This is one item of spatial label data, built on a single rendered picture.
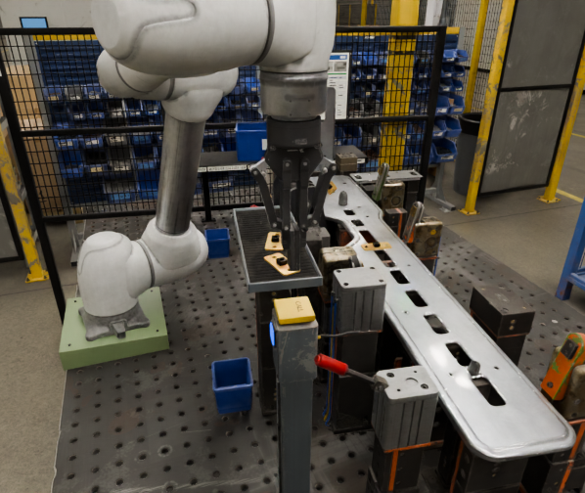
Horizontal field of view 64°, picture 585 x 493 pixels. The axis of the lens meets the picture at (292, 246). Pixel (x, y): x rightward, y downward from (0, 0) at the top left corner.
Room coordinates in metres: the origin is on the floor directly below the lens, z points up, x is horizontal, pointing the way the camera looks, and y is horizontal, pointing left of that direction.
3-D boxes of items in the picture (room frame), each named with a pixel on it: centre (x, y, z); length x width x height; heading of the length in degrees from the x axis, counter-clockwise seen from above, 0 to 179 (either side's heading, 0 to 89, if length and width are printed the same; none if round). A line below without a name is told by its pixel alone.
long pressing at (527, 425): (1.18, -0.25, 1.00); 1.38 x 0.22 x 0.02; 11
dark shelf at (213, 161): (2.04, 0.12, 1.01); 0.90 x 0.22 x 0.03; 101
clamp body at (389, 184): (1.64, -0.37, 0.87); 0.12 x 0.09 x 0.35; 101
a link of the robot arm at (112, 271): (1.20, 0.54, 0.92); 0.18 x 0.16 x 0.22; 131
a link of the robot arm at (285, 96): (0.65, 0.00, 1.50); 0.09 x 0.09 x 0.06
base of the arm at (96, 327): (1.17, 0.54, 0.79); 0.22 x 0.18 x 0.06; 29
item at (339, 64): (2.22, -0.15, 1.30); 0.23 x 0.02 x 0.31; 101
